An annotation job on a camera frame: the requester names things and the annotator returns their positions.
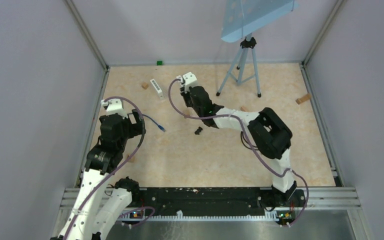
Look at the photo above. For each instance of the wooden cube near switch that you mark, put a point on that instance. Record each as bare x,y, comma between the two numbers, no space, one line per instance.
144,85

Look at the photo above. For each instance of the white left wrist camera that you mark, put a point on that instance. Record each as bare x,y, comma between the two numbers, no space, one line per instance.
114,106

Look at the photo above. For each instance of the light blue tripod stand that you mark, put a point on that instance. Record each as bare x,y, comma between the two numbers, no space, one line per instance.
241,19

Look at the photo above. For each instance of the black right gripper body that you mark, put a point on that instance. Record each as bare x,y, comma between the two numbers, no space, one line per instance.
189,102

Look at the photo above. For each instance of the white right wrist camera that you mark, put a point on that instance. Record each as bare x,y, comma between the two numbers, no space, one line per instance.
187,81

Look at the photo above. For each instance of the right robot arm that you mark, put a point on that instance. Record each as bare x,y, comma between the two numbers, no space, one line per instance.
264,129

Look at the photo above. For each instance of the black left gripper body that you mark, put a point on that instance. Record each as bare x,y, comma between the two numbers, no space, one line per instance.
131,129

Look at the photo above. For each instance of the long white network switch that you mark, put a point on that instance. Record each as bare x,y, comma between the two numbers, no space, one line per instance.
158,89

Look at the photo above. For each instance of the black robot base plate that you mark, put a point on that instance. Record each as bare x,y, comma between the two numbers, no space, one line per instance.
215,201

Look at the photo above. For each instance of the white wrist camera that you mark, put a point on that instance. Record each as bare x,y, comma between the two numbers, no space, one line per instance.
187,81
114,106

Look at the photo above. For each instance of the curved wooden block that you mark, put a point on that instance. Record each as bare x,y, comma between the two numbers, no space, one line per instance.
303,99

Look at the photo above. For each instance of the wooden block near left arm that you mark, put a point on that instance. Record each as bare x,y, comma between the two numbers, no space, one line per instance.
130,158

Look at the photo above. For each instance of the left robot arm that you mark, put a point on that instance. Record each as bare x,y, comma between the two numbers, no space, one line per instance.
89,219

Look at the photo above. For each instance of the small black rubber part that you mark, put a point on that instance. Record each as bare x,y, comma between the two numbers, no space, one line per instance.
198,131

